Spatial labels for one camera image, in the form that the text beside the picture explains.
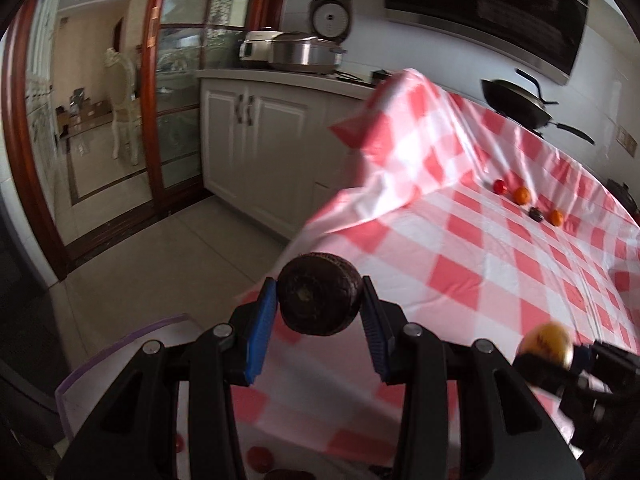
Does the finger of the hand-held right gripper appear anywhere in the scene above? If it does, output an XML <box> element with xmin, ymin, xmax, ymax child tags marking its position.
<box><xmin>572</xmin><ymin>343</ymin><xmax>609</xmax><ymax>374</ymax></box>
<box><xmin>514</xmin><ymin>354</ymin><xmax>582</xmax><ymax>402</ymax></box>

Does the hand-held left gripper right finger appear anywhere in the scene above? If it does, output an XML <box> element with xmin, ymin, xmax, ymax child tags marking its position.
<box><xmin>361</xmin><ymin>274</ymin><xmax>583</xmax><ymax>480</ymax></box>

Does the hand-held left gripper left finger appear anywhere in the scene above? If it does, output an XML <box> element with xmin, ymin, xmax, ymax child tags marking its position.
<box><xmin>55</xmin><ymin>276</ymin><xmax>278</xmax><ymax>480</ymax></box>

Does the yellow-orange round fruit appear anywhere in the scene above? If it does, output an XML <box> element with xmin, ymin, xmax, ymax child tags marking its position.
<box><xmin>516</xmin><ymin>322</ymin><xmax>574</xmax><ymax>372</ymax></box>

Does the red and white checked tablecloth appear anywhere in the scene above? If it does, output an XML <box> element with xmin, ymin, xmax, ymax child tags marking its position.
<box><xmin>234</xmin><ymin>67</ymin><xmax>640</xmax><ymax>480</ymax></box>

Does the dark pot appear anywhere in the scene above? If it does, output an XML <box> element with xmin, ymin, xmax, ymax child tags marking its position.
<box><xmin>604</xmin><ymin>177</ymin><xmax>640</xmax><ymax>217</ymax></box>

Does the white kitchen cabinet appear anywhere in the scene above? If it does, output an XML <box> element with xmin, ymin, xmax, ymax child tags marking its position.
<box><xmin>196</xmin><ymin>67</ymin><xmax>382</xmax><ymax>242</ymax></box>

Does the black wok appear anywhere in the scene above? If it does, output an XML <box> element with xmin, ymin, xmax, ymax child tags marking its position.
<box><xmin>480</xmin><ymin>68</ymin><xmax>597</xmax><ymax>147</ymax></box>

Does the white dining chair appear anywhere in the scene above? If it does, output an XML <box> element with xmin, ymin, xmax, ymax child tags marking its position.
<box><xmin>103</xmin><ymin>47</ymin><xmax>143</xmax><ymax>167</ymax></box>

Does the red wooden sliding door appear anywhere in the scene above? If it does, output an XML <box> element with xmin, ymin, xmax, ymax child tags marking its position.
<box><xmin>139</xmin><ymin>0</ymin><xmax>292</xmax><ymax>217</ymax></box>

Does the wooden dining table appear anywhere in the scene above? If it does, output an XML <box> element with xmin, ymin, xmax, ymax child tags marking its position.
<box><xmin>54</xmin><ymin>102</ymin><xmax>117</xmax><ymax>157</ymax></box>

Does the stainless steel cooker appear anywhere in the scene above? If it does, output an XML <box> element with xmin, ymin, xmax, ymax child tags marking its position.
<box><xmin>269</xmin><ymin>31</ymin><xmax>348</xmax><ymax>74</ymax></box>

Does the silver and white cooker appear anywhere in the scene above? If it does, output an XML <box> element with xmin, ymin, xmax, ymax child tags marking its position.
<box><xmin>238</xmin><ymin>28</ymin><xmax>287</xmax><ymax>69</ymax></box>

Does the white rice cooker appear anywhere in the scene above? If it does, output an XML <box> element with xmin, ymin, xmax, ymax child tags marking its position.
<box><xmin>309</xmin><ymin>0</ymin><xmax>354</xmax><ymax>44</ymax></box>

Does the black range hood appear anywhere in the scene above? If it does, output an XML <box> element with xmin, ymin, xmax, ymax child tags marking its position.
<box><xmin>381</xmin><ymin>0</ymin><xmax>594</xmax><ymax>86</ymax></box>

